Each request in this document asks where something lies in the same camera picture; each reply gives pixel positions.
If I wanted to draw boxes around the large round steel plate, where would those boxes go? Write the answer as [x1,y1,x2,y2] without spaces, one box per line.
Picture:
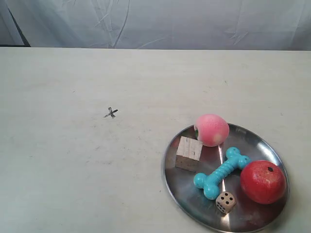
[162,124,290,233]

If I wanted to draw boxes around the black cross mark tape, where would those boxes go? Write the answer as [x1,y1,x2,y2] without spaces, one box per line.
[104,107,118,118]

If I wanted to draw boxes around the wooden cube block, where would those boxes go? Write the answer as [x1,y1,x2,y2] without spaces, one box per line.
[175,136,203,172]

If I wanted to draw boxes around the pink toy peach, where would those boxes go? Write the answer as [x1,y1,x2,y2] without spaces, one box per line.
[194,114,229,147]

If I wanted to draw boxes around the turquoise rubber bone toy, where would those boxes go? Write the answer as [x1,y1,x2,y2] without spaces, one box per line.
[193,147,251,200]

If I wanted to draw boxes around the wooden die black dots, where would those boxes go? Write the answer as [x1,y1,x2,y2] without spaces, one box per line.
[215,191,236,214]

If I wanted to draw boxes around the white backdrop cloth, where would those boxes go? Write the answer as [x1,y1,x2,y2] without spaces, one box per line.
[0,0,311,50]

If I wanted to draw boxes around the red toy apple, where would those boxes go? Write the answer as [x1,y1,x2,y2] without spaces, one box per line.
[240,160,287,204]

